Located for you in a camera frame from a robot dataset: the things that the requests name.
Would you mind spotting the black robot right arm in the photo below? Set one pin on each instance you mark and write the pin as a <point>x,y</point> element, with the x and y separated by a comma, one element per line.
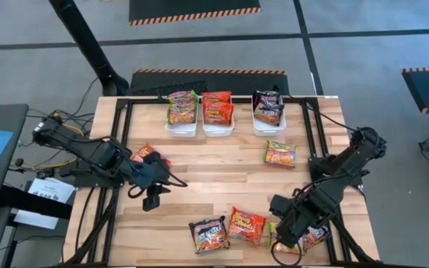
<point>363,145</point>

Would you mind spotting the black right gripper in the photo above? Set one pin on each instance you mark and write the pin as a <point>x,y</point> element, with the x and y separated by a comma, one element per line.
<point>300,219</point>

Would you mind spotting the black desk crossbar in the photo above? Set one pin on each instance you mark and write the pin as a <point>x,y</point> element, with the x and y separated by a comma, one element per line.
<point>32,203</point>

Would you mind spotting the black aluminium table frame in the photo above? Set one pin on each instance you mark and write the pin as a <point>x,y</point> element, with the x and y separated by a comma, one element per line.
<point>143,100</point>

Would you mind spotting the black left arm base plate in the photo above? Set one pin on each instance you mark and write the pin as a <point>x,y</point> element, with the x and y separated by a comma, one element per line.
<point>73,175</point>

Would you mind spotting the grey desk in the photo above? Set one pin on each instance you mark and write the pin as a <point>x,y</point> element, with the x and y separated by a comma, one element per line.
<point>9,115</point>

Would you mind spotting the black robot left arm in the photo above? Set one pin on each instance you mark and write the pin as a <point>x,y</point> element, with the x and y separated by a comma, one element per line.
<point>88,149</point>

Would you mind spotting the black camera mast pole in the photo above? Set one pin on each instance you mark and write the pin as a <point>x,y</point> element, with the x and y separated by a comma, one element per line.
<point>84,37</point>

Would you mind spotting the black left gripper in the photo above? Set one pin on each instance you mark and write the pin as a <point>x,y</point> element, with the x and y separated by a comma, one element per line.
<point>145,171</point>

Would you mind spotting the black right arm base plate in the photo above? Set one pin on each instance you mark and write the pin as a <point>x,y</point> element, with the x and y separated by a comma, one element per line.
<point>316,165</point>

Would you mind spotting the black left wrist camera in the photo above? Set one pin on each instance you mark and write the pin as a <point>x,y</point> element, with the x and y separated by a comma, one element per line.
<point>151,203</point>

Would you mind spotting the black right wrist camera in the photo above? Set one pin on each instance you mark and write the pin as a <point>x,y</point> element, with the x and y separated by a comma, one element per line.
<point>281,207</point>

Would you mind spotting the white printed paper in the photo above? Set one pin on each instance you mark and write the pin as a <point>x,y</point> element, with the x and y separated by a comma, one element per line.
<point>52,190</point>

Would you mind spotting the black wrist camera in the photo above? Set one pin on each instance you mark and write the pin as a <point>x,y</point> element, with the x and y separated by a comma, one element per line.
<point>281,207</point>
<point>151,203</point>

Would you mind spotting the white plastic bin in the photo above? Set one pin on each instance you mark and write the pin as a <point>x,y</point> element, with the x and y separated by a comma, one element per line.
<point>181,130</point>
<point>270,131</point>
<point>218,131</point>

